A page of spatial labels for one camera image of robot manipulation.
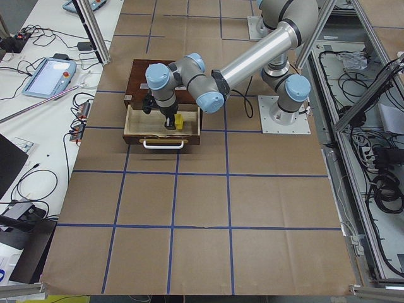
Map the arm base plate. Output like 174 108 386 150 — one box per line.
258 95 311 135
247 16 272 41

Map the black power adapter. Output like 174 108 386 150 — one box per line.
76 42 93 51

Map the white drawer handle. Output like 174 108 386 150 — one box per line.
142 141 184 150

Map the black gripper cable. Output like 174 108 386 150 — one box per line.
232 75 254 119

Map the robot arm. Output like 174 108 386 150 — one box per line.
145 1 319 130

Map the blue teach pendant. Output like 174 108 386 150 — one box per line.
62 0 110 13
22 57 77 98

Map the yellow block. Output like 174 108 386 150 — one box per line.
175 114 184 130

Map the dark wooden drawer cabinet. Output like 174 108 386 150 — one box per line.
124 59 195 109

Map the brown paper table cover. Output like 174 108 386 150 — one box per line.
41 1 355 295

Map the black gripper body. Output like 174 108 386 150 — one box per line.
159 104 177 122

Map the aluminium frame post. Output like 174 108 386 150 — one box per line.
73 0 111 66

